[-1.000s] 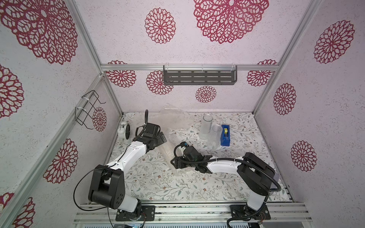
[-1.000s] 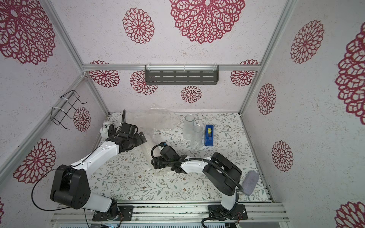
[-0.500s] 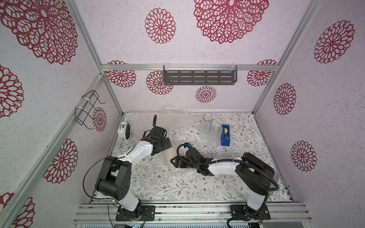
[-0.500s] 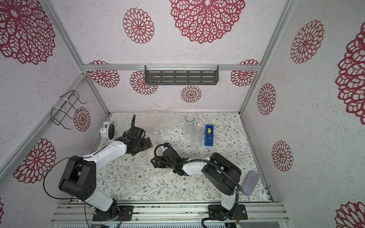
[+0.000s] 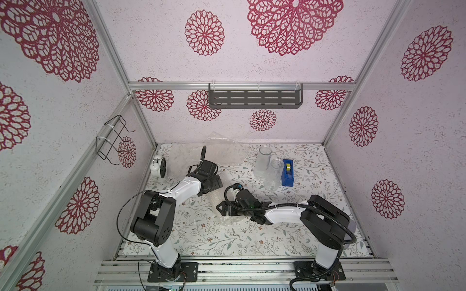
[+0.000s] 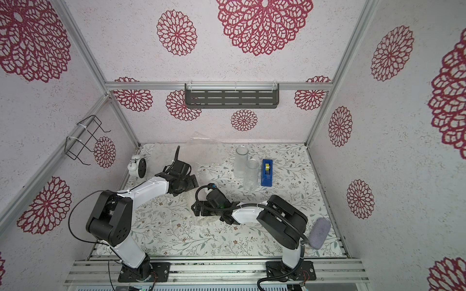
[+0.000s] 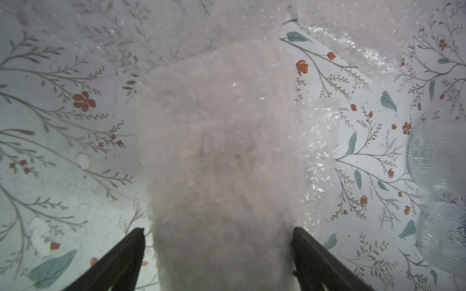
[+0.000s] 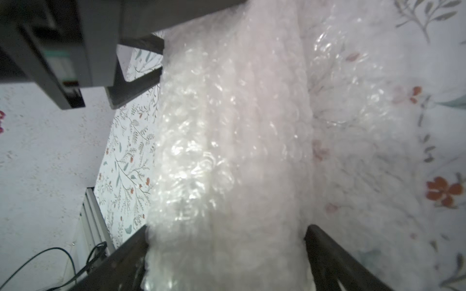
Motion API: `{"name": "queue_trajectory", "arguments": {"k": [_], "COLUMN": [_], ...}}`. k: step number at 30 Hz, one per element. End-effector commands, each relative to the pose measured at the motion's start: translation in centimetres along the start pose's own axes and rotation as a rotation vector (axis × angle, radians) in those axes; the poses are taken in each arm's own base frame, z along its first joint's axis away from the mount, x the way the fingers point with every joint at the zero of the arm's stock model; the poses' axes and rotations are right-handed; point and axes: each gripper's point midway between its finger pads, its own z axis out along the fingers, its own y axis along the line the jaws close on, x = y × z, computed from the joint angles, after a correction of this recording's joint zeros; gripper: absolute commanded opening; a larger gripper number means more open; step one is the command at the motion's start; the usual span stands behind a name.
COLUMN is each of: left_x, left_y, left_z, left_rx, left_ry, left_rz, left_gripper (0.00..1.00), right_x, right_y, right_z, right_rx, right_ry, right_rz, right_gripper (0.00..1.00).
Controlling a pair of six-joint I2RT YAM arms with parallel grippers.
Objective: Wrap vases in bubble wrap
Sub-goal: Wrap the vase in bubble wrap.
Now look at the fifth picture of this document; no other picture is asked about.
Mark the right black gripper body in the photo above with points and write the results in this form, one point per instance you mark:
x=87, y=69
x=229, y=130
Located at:
x=226, y=205

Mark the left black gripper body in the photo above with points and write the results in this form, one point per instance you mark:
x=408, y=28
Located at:
x=210, y=188

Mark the black wire wall basket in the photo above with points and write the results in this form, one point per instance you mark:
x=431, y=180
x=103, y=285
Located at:
x=106, y=144

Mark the back clear glass vase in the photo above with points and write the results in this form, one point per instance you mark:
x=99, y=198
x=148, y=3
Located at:
x=262, y=161

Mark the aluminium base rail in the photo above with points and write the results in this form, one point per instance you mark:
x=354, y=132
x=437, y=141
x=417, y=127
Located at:
x=242, y=272

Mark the clear glass vase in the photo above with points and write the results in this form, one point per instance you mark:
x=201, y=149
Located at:
x=273, y=176
x=262, y=161

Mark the grey oval sponge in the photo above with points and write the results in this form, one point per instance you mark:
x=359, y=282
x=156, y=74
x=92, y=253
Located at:
x=352, y=227

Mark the blue tape dispenser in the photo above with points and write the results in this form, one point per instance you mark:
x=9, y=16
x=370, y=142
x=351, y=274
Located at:
x=288, y=173

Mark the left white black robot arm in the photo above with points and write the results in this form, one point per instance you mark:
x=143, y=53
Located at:
x=154, y=216

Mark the grey slotted wall shelf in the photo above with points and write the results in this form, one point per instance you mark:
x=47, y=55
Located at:
x=239, y=98

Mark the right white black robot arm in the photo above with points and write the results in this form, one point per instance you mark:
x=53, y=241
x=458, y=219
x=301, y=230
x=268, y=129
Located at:
x=326, y=222

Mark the front clear glass vase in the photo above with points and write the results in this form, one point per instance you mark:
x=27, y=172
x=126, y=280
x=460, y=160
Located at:
x=273, y=176

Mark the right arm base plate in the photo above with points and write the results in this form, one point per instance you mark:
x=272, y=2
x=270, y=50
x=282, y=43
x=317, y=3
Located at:
x=311, y=271

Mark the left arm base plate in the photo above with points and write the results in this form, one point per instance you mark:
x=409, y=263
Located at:
x=180, y=273

